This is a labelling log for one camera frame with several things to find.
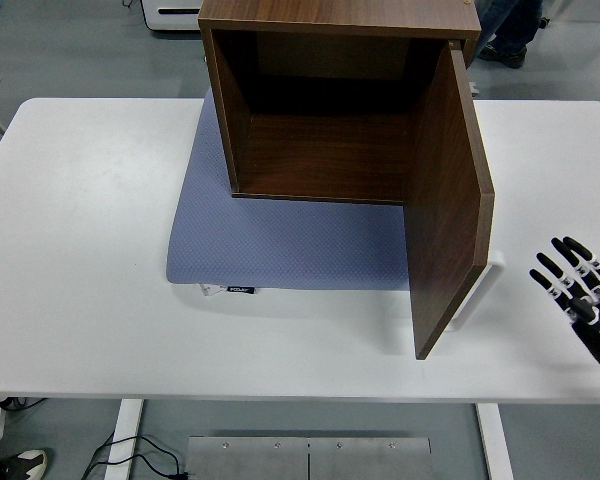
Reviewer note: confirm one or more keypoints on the brown wooden cabinet door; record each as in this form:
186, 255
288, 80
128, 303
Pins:
445, 225

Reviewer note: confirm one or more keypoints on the brown wooden cabinet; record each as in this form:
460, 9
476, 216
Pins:
330, 160

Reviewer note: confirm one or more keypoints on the white table leg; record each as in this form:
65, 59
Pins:
125, 440
495, 440

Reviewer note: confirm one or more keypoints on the grey metal plate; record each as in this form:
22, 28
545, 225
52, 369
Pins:
370, 460
245, 460

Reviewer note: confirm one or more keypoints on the black chair caster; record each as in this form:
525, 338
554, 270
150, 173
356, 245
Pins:
545, 23

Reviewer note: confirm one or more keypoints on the person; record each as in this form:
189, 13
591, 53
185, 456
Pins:
515, 25

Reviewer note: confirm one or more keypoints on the blue-grey perforated mat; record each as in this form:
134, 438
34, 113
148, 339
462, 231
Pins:
280, 245

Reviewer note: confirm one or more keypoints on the black mat label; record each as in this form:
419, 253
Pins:
242, 290

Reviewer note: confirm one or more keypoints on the white mat tag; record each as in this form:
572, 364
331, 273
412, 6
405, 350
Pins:
211, 290

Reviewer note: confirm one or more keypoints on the white floor appliance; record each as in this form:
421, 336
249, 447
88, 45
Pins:
175, 17

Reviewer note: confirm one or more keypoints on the person's foot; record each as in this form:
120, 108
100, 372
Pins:
15, 465

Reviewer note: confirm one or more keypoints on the grey floor bracket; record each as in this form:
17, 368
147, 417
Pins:
474, 88

